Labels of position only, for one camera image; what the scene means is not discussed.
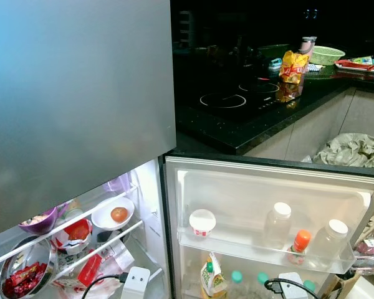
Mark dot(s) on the black induction cooktop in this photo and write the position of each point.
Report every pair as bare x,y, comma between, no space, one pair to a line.
249,103

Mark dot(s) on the white cup red print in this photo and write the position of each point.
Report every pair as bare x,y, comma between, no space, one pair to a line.
202,222

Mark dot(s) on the white plate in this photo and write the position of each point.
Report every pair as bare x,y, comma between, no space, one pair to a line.
103,218

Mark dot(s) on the red packet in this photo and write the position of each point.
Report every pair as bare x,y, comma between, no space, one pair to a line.
89,270

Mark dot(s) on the white fridge shelf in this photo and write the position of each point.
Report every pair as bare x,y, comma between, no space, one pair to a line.
0,259
121,237

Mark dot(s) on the green plastic basket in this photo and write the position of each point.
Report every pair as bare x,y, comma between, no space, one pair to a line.
326,56

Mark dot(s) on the pink item in plastic bag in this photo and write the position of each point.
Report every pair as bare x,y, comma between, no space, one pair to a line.
369,246

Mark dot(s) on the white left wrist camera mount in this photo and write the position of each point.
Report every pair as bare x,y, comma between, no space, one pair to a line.
135,283

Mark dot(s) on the dark grey lower fridge door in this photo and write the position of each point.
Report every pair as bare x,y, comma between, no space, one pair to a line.
237,187

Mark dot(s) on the steel bowl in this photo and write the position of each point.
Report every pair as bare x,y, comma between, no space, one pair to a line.
43,255

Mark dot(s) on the grey upper fridge door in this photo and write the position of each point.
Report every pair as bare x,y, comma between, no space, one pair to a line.
81,93

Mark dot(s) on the green yellow sauce pouch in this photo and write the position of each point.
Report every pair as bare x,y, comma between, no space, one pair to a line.
213,277

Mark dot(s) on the wide clear jar white cap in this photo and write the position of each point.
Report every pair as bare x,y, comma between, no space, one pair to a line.
331,240

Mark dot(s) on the pink tumbler bottle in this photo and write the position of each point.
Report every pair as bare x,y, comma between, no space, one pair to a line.
308,47

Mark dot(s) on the bottle with teal cap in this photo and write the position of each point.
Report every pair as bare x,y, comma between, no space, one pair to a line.
309,286
237,277
262,278

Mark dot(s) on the slim clear bottle white cap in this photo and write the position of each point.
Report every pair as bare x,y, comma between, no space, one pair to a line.
278,221

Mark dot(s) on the black stone kitchen counter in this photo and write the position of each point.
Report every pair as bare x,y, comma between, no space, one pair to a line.
212,134

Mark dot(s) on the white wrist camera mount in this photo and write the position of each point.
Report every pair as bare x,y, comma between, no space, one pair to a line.
294,288
135,283

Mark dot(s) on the yellow snack bag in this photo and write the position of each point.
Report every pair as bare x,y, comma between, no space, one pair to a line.
293,67

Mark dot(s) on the red tray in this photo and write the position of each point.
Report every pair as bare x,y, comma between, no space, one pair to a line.
355,66

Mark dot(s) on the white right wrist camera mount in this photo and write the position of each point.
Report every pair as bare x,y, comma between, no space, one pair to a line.
294,288

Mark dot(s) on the small bottle orange cap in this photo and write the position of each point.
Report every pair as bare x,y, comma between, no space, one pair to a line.
301,242

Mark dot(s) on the red tomato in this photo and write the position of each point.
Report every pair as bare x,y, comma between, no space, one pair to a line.
119,214

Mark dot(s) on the purple plastic bowl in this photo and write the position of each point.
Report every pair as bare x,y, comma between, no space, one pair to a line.
40,221

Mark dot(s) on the red wrapped candies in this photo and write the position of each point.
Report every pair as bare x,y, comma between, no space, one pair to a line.
23,278

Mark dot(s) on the pale purple container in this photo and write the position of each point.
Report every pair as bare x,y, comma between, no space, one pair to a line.
119,184

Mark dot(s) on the crumpled grey-green cloth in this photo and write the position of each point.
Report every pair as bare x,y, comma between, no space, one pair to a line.
352,151

